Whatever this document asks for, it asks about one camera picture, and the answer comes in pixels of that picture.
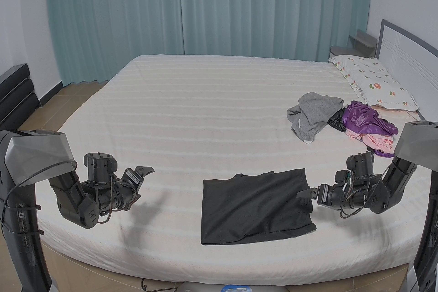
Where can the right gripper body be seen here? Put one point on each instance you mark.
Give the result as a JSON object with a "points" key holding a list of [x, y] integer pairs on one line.
{"points": [[330, 196]]}

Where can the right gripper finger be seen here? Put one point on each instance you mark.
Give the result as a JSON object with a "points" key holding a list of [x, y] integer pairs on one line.
{"points": [[309, 194]]}

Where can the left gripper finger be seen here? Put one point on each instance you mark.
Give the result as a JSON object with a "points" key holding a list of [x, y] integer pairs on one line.
{"points": [[143, 171]]}

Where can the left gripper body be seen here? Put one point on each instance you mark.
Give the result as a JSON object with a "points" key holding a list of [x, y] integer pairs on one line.
{"points": [[128, 188]]}

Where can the black long-sleeved top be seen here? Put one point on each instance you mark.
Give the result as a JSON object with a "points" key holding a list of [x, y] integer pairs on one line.
{"points": [[253, 205]]}

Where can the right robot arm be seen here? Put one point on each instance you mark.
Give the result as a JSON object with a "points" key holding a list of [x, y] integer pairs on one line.
{"points": [[415, 143]]}

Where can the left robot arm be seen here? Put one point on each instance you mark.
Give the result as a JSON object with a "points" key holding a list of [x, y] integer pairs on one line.
{"points": [[37, 153]]}

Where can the bed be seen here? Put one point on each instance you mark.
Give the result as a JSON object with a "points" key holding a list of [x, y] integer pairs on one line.
{"points": [[188, 112]]}

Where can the pink garment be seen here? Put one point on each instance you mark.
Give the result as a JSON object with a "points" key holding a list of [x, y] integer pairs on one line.
{"points": [[376, 141]]}

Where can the black shiny garment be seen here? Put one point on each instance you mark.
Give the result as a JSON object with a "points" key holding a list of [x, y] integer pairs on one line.
{"points": [[337, 121]]}

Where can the grey garment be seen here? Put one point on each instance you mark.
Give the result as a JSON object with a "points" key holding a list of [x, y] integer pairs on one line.
{"points": [[314, 109]]}

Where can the purple garment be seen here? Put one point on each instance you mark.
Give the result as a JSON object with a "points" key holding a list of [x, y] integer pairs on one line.
{"points": [[362, 116]]}

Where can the white printed pillow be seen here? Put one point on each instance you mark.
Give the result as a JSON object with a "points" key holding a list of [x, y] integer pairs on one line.
{"points": [[373, 78]]}

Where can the black chest of drawers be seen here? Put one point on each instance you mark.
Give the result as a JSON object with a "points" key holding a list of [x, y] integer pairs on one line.
{"points": [[17, 92]]}

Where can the grey bedside table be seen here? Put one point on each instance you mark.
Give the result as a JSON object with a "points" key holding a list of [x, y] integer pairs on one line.
{"points": [[356, 44]]}

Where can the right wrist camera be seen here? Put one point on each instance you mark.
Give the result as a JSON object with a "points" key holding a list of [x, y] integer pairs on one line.
{"points": [[342, 177]]}

